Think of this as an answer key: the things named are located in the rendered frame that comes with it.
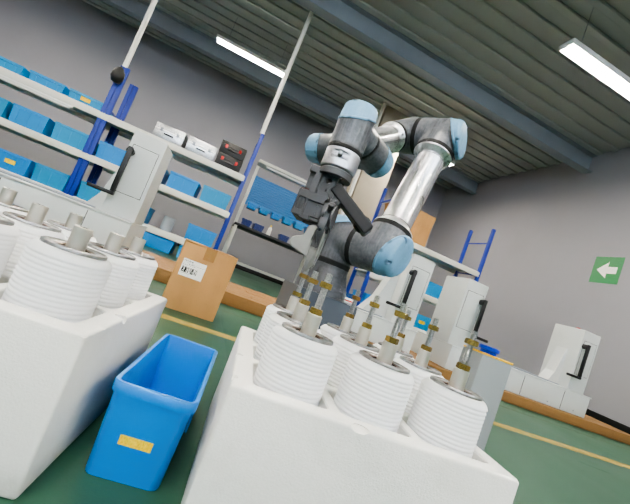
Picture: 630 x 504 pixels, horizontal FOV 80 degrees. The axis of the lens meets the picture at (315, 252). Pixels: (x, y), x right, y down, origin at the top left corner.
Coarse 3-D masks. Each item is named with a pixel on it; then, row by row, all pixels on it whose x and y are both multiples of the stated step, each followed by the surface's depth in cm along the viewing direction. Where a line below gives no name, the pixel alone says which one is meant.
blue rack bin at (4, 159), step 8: (0, 152) 424; (8, 152) 426; (0, 160) 425; (8, 160) 426; (16, 160) 429; (24, 160) 430; (8, 168) 427; (16, 168) 429; (24, 168) 431; (32, 168) 443; (24, 176) 434
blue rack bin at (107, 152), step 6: (102, 144) 453; (108, 144) 454; (102, 150) 454; (108, 150) 455; (114, 150) 457; (120, 150) 458; (96, 156) 452; (102, 156) 454; (108, 156) 456; (114, 156) 457; (120, 156) 459; (114, 162) 458; (120, 162) 459
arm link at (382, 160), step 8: (384, 144) 83; (376, 152) 81; (384, 152) 83; (368, 160) 82; (376, 160) 82; (384, 160) 84; (392, 160) 87; (360, 168) 87; (368, 168) 85; (376, 168) 85; (384, 168) 86; (376, 176) 88
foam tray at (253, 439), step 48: (240, 336) 70; (240, 384) 43; (240, 432) 42; (288, 432) 43; (336, 432) 44; (384, 432) 46; (192, 480) 43; (240, 480) 42; (288, 480) 43; (336, 480) 44; (384, 480) 45; (432, 480) 46; (480, 480) 47
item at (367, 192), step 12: (384, 120) 712; (396, 156) 720; (360, 180) 701; (372, 180) 708; (384, 180) 715; (360, 192) 702; (372, 192) 708; (360, 204) 702; (372, 204) 709; (372, 216) 710; (348, 276) 699
